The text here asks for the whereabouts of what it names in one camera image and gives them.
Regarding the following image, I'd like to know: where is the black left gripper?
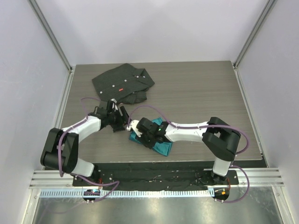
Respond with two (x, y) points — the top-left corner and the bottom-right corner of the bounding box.
(107, 106), (132, 133)

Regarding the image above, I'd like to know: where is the teal satin napkin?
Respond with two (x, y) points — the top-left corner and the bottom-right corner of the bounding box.
(129, 117), (173, 156)

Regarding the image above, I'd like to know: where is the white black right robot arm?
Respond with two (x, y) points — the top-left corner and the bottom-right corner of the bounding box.
(130, 117), (241, 184)

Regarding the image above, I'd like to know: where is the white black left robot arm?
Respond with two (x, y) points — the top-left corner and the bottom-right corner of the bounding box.
(40, 99), (128, 186)

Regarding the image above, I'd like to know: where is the dark pinstriped shirt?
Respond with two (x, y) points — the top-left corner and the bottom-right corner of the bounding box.
(92, 63), (155, 105)

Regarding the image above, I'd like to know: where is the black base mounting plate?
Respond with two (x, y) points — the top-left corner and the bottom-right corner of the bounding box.
(72, 161), (240, 191)

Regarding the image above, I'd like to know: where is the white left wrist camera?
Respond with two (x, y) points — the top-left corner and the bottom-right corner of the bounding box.
(110, 99), (118, 111)

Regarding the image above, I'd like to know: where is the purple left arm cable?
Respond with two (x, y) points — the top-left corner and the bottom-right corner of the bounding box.
(58, 97), (120, 203)

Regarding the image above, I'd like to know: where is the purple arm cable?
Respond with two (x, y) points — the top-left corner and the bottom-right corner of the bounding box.
(58, 97), (120, 203)
(128, 105), (250, 204)

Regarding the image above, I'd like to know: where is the white slotted cable duct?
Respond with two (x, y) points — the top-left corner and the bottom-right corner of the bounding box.
(40, 188), (214, 198)

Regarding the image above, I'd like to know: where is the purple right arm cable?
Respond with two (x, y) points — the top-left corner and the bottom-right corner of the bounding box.
(128, 105), (250, 204)

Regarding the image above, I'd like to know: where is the aluminium frame post left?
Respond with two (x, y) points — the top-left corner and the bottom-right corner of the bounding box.
(28, 0), (72, 72)

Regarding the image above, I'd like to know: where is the aluminium frame rail right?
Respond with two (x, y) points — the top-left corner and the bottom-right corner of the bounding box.
(233, 0), (277, 69)

